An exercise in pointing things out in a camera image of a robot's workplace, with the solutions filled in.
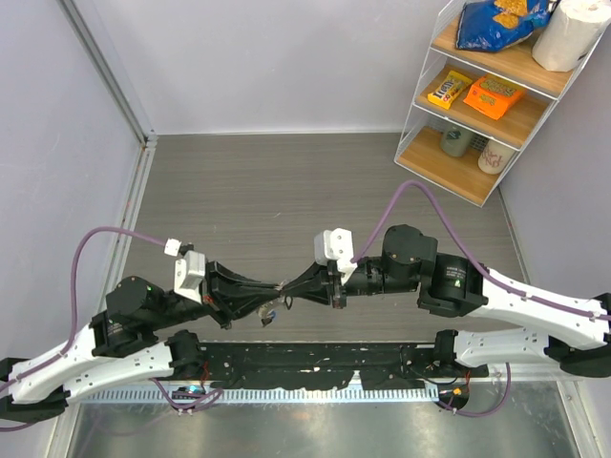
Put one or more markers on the green grey mug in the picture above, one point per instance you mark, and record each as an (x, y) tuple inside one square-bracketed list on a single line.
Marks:
[(456, 140)]

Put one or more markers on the blue chips bag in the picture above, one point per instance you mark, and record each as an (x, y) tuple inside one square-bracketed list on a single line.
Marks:
[(493, 26)]

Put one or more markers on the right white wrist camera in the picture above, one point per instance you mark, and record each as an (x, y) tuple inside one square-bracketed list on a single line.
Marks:
[(336, 245)]

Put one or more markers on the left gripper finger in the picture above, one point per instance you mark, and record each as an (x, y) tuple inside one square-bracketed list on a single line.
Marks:
[(238, 282), (239, 305)]

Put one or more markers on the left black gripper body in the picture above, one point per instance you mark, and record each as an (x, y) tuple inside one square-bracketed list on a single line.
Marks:
[(212, 299)]

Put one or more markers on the white wire shelf rack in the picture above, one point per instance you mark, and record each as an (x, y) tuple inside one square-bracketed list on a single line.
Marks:
[(419, 150)]

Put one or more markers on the slotted cable duct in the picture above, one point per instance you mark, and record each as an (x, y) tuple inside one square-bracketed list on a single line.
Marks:
[(353, 393)]

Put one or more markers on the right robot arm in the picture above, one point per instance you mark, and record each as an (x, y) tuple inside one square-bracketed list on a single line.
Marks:
[(545, 327)]

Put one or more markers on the orange candy bag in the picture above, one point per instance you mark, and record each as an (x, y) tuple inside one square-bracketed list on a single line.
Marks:
[(493, 96)]

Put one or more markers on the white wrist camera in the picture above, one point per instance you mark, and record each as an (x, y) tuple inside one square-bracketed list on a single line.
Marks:
[(189, 274), (336, 245)]

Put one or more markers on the white printed cup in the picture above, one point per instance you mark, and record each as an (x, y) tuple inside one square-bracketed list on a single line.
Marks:
[(494, 157)]

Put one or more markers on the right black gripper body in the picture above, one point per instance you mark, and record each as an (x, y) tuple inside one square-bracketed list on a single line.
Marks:
[(338, 290)]

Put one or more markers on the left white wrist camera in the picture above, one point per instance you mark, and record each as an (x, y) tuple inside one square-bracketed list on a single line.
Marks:
[(189, 274)]

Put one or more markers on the yellow candy bag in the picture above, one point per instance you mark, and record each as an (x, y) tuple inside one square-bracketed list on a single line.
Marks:
[(453, 85)]

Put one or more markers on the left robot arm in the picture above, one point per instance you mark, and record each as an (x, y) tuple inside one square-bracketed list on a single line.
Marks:
[(121, 344)]

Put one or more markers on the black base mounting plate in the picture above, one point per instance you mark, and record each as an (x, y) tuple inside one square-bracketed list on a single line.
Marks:
[(327, 366)]

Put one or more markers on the white paper towel roll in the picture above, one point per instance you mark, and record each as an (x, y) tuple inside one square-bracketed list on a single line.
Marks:
[(573, 29)]

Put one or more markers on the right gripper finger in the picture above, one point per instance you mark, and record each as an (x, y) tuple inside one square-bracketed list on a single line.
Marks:
[(315, 278), (309, 290)]

